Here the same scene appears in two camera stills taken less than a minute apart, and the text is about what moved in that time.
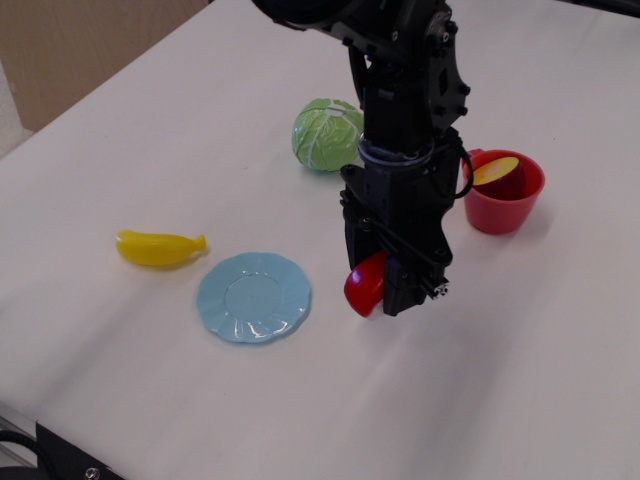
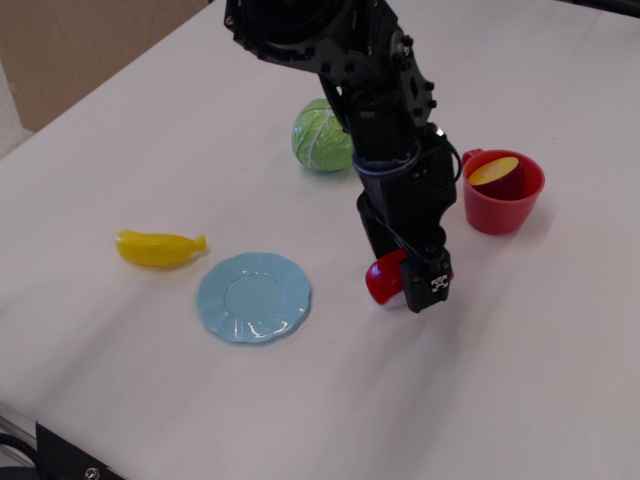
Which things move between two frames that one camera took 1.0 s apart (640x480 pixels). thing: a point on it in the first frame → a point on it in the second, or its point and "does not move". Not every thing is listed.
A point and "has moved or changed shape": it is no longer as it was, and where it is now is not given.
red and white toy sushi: x=364 y=285 has moved or changed shape
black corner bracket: x=59 y=459 does not move
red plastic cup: x=495 y=216 does not move
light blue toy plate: x=254 y=298 does not move
